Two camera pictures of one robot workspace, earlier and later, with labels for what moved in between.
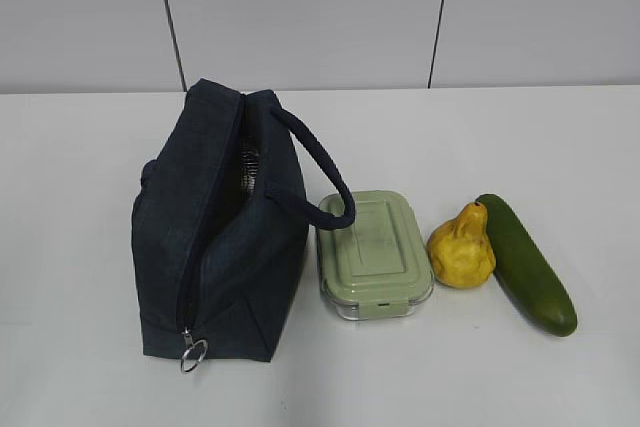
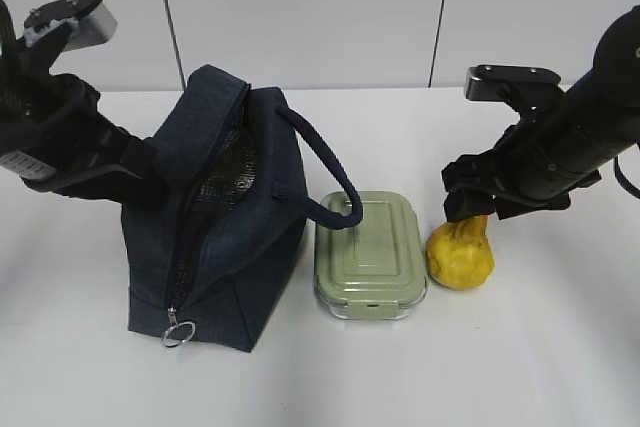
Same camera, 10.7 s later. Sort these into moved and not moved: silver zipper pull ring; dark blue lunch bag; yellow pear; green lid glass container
Moved: dark blue lunch bag; silver zipper pull ring
Not moved: green lid glass container; yellow pear
